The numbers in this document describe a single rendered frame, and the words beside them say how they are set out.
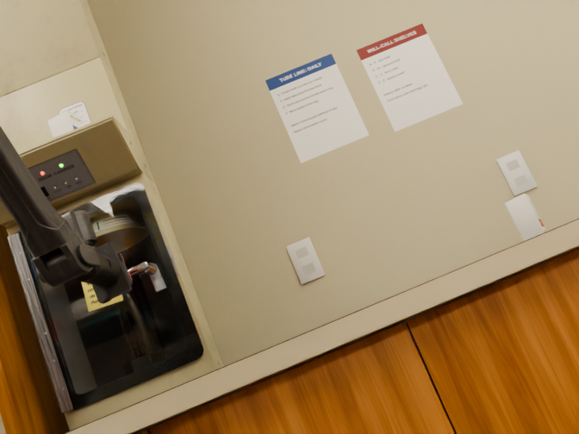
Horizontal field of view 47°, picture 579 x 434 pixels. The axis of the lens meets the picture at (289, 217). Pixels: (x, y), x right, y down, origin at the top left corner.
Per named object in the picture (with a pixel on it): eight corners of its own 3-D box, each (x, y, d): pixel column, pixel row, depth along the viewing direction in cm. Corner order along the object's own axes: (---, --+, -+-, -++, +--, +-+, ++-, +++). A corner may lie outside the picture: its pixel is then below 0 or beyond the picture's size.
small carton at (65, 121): (69, 151, 144) (60, 127, 145) (88, 140, 143) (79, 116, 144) (55, 145, 139) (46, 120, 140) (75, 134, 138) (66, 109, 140)
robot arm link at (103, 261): (71, 285, 114) (102, 272, 114) (59, 249, 115) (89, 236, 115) (86, 289, 120) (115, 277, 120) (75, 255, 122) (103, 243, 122)
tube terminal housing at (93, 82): (111, 427, 158) (19, 145, 175) (237, 375, 158) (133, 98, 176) (71, 439, 133) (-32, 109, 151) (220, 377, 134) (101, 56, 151)
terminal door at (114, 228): (67, 413, 134) (11, 235, 143) (206, 356, 135) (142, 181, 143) (65, 414, 133) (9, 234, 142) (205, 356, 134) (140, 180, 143)
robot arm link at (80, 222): (39, 283, 109) (84, 262, 108) (19, 220, 112) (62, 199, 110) (77, 287, 121) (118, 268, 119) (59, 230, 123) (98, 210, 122)
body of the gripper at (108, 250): (114, 242, 128) (100, 235, 121) (133, 289, 126) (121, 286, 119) (84, 257, 128) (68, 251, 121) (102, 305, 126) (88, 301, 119)
